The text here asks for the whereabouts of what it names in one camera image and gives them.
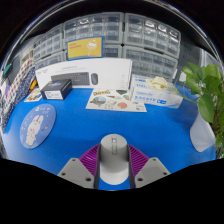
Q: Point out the long white keyboard box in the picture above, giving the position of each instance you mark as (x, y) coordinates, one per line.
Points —
(111, 68)

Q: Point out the small black and white box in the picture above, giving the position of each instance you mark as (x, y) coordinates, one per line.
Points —
(55, 90)

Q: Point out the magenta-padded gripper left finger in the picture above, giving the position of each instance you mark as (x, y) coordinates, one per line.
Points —
(73, 171)

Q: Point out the yellow and blue box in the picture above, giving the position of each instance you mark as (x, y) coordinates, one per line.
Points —
(85, 48)

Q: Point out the round blue rabbit mouse pad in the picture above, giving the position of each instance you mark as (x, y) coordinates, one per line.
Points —
(37, 126)

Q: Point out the red and white checked cloth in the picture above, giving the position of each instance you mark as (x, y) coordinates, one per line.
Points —
(18, 78)

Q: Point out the green potted plant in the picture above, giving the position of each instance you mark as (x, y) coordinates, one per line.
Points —
(206, 103)

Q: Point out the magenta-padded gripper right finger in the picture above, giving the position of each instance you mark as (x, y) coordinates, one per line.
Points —
(153, 171)

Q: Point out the white computer mouse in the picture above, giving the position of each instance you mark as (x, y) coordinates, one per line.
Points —
(114, 160)

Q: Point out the white and blue glove box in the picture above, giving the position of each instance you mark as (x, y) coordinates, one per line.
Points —
(153, 96)

